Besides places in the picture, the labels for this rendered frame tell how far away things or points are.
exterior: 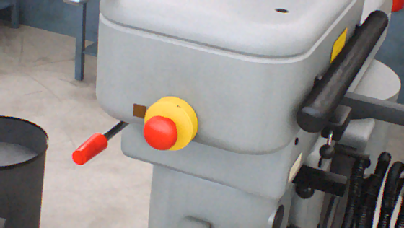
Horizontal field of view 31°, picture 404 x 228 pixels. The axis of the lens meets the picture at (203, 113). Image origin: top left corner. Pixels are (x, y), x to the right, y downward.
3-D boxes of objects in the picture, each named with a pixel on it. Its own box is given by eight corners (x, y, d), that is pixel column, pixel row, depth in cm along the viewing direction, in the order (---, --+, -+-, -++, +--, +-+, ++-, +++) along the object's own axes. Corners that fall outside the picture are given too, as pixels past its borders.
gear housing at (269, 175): (282, 207, 93) (294, 138, 89) (115, 157, 101) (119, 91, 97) (337, 114, 122) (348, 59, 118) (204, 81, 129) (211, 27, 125)
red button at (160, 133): (171, 157, 79) (174, 125, 78) (138, 148, 81) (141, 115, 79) (182, 146, 82) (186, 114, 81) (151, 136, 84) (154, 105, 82)
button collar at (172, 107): (189, 156, 82) (194, 109, 80) (141, 143, 84) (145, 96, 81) (195, 149, 84) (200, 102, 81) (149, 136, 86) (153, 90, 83)
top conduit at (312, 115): (322, 138, 81) (328, 109, 79) (287, 128, 82) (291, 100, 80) (386, 32, 119) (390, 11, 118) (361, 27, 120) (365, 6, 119)
